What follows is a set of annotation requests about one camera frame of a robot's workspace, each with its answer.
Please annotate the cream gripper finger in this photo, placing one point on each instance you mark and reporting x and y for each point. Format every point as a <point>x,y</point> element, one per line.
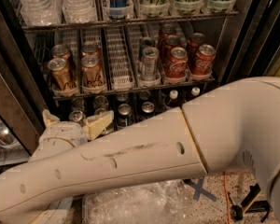
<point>48,118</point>
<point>94,125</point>

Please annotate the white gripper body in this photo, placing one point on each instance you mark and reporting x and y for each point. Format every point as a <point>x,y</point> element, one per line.
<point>62,132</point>

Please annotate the orange can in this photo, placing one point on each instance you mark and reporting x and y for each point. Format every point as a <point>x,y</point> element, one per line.
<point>62,51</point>
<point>91,49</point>
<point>62,74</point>
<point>92,71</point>

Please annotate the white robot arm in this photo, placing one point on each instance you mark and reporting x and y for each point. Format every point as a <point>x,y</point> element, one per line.
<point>236,125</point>

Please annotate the clear can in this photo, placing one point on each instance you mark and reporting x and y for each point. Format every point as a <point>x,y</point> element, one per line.
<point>79,104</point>
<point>100,101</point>
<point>77,116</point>
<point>110,128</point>

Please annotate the front left clear can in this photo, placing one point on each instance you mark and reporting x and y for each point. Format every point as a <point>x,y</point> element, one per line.
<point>77,116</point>

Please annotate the rear left clear can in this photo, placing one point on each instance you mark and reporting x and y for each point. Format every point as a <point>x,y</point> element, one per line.
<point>79,104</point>

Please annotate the front left Pepsi can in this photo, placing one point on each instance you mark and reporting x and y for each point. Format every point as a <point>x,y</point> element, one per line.
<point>125,116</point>

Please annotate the pepsi can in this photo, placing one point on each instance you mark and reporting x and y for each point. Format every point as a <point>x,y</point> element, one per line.
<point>125,116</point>
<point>147,111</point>
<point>122,98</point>
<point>144,96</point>

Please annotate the open glass fridge door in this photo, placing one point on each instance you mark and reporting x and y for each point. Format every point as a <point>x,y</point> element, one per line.
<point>23,126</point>

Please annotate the rear left Pepsi can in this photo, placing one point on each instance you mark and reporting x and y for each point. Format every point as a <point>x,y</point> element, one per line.
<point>122,98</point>

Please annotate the can behind left door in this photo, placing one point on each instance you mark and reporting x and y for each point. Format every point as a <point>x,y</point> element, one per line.
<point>2,134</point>

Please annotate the front right Pepsi can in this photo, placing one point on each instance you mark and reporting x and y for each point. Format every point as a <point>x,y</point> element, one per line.
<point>147,111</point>

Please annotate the rear right Pepsi can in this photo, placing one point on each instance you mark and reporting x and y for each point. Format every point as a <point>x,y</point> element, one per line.
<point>144,96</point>

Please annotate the front silver can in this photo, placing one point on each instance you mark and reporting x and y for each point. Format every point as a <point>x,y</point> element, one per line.
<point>150,58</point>

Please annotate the silver can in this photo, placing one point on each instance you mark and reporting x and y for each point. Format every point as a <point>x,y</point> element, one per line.
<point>144,42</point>
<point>150,58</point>

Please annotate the rear silver can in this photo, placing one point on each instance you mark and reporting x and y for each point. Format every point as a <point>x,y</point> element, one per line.
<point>144,42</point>

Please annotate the front left Coca-Cola can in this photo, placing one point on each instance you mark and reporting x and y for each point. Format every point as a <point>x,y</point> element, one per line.
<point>175,65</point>

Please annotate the coca-cola can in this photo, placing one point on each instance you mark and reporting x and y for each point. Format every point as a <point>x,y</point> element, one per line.
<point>168,43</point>
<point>165,30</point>
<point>203,60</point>
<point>175,65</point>
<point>194,41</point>

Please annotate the middle left Coca-Cola can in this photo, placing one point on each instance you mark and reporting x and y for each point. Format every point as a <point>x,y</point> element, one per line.
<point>168,43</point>

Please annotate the rear left Coca-Cola can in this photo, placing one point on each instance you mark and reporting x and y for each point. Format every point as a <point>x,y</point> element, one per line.
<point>165,30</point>

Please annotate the front right Coca-Cola can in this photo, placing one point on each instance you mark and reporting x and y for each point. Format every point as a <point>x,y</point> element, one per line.
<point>203,60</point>

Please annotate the tall blue red can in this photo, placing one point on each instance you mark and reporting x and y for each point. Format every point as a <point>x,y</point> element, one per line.
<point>116,9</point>

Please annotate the rear right Coca-Cola can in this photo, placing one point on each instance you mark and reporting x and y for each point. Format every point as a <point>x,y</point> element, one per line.
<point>194,41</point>

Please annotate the empty white glide tray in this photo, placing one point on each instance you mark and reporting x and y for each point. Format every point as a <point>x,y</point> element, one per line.
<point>120,69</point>

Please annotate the left white-capped bottle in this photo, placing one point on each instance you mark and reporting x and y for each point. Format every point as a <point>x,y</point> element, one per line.
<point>171,101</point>

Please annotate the white-capped bottle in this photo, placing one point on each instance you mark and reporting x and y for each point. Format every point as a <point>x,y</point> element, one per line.
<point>192,93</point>
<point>171,101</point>

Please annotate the right white-capped bottle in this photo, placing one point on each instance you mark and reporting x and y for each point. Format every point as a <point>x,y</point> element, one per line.
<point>192,93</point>

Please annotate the clear plastic bin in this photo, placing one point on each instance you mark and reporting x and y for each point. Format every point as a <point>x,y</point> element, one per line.
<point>156,203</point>

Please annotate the left clear water bottles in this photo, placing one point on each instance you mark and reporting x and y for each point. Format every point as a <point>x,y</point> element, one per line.
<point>41,12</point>

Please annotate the clear water bottles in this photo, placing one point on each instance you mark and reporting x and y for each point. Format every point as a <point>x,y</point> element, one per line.
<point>41,12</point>
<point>79,11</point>

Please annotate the blue tape cross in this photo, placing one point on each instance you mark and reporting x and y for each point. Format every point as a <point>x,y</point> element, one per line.
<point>199,190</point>

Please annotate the right clear water bottles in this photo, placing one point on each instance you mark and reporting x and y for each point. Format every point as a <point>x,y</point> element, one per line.
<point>79,11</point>

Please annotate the yellow black wheeled stand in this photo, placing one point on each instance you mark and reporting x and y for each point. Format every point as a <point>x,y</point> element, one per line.
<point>250,205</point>

